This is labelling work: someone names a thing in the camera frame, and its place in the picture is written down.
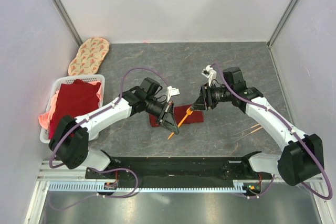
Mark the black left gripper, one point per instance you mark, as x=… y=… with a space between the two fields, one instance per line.
x=167 y=118

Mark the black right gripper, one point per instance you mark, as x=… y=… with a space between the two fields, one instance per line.
x=205 y=100

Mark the red cloth napkin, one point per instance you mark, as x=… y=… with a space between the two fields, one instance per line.
x=195 y=117

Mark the orange plastic fork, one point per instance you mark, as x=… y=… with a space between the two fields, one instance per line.
x=181 y=121

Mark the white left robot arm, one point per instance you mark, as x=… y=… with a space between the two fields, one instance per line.
x=70 y=142

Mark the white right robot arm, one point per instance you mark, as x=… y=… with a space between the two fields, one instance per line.
x=294 y=165

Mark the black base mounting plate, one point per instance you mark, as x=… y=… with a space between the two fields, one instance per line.
x=178 y=171

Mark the red cloth in basket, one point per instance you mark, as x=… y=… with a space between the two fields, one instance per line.
x=75 y=99

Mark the floral oval placemat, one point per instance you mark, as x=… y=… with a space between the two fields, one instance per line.
x=89 y=57

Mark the salmon pink cloth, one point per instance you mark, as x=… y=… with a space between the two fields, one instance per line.
x=45 y=118

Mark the white plastic basket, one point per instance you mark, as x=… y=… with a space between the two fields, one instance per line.
x=44 y=134

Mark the chopstick with tan handle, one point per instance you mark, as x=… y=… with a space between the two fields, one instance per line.
x=252 y=127

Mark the white slotted cable duct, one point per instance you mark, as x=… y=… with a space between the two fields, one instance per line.
x=104 y=187

